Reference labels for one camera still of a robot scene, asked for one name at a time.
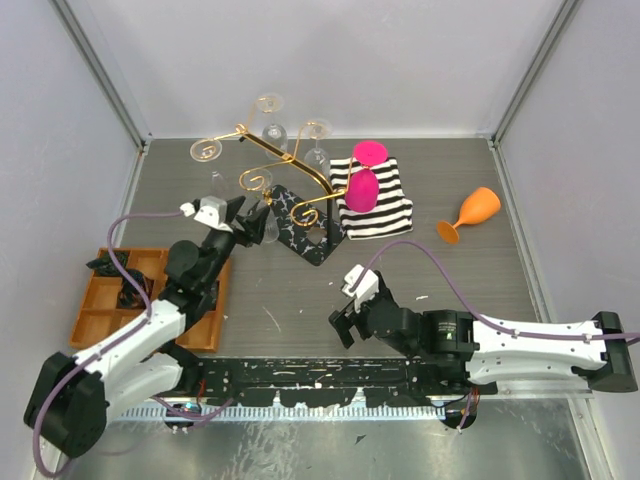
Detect orange wooden compartment tray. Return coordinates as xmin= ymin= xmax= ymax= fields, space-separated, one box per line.
xmin=69 ymin=248 xmax=232 ymax=353

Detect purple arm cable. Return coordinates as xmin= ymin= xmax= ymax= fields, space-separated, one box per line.
xmin=349 ymin=240 xmax=640 ymax=431
xmin=32 ymin=209 xmax=234 ymax=476

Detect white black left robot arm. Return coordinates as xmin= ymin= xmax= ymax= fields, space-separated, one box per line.
xmin=24 ymin=196 xmax=270 ymax=458

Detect orange floral rolled tie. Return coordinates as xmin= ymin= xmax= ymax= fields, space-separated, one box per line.
xmin=117 ymin=269 xmax=153 ymax=309

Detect clear stemmed wine glass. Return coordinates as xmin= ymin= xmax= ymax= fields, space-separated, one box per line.
xmin=303 ymin=119 xmax=333 ymax=177

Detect white slotted cable duct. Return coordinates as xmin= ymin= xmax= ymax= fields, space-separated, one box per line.
xmin=116 ymin=402 xmax=445 ymax=422

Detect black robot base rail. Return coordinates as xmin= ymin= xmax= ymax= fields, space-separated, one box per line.
xmin=161 ymin=357 xmax=472 ymax=408

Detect orange plastic wine glass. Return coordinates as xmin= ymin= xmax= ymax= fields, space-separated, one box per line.
xmin=436 ymin=187 xmax=501 ymax=244

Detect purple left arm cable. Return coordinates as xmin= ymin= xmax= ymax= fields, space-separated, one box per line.
xmin=32 ymin=209 xmax=234 ymax=476

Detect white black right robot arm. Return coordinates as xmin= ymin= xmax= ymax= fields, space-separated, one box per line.
xmin=328 ymin=291 xmax=638 ymax=394

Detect green patterned rolled tie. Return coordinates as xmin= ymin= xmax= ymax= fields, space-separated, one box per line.
xmin=86 ymin=251 xmax=129 ymax=277

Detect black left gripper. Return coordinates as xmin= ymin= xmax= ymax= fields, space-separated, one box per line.
xmin=202 ymin=196 xmax=270 ymax=289

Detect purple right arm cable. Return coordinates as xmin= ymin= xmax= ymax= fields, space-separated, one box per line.
xmin=349 ymin=240 xmax=640 ymax=431

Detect tall clear champagne flute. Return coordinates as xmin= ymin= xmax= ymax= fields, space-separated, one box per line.
xmin=244 ymin=169 xmax=279 ymax=244

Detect gold wine glass rack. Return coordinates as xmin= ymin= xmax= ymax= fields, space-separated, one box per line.
xmin=208 ymin=96 xmax=347 ymax=266

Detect black white striped cloth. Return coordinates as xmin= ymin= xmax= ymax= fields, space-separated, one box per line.
xmin=336 ymin=157 xmax=413 ymax=240

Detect pink plastic wine glass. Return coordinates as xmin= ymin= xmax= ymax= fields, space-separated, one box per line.
xmin=344 ymin=141 xmax=388 ymax=213

